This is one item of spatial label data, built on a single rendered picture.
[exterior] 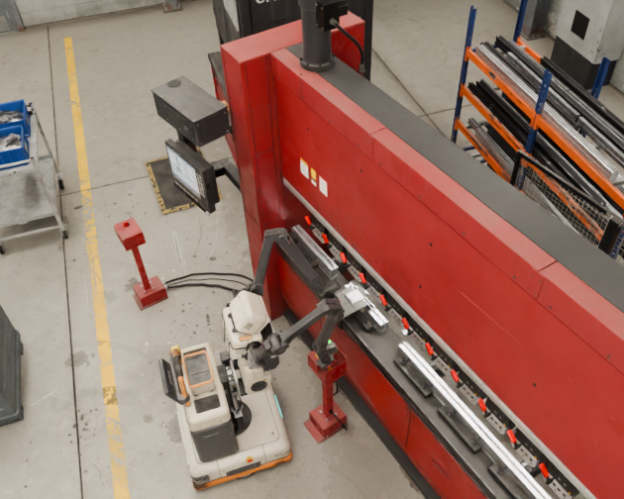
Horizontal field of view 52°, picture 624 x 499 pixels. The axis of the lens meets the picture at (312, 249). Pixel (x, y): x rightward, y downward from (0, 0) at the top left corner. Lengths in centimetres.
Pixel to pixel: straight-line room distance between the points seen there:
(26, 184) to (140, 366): 230
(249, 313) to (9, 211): 335
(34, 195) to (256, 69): 322
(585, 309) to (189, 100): 265
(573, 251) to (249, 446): 251
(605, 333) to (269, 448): 249
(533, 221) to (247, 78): 185
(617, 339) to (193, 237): 430
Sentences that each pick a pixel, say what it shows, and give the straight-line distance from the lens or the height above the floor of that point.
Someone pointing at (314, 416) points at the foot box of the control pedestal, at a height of 12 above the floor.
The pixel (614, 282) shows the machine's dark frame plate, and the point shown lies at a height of 230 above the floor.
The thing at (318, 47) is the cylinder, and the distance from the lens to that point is 349.
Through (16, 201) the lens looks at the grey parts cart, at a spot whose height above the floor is 33.
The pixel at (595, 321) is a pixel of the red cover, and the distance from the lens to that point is 243.
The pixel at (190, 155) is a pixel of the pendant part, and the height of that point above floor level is 160.
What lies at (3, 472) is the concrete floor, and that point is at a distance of 502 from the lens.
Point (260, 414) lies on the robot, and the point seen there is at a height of 28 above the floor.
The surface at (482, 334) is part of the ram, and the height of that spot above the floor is 171.
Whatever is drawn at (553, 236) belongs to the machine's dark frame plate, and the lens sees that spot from 265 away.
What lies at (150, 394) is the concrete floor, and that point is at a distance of 497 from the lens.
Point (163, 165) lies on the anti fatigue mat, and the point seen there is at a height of 2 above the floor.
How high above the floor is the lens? 406
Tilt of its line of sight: 45 degrees down
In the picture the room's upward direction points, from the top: 3 degrees counter-clockwise
